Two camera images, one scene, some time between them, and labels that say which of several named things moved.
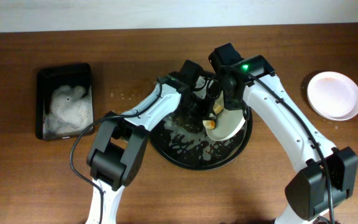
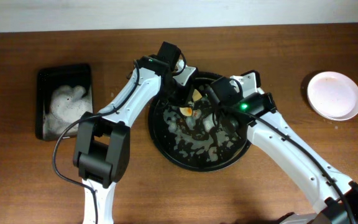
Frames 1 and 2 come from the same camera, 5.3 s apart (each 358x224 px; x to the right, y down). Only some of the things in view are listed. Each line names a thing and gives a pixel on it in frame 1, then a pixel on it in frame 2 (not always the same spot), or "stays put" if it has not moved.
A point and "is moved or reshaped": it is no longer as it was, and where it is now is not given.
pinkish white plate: [334, 95] stays put
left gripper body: [194, 104] -> [179, 94]
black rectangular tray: [64, 102] stays put
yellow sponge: [211, 124] is moved or reshaped
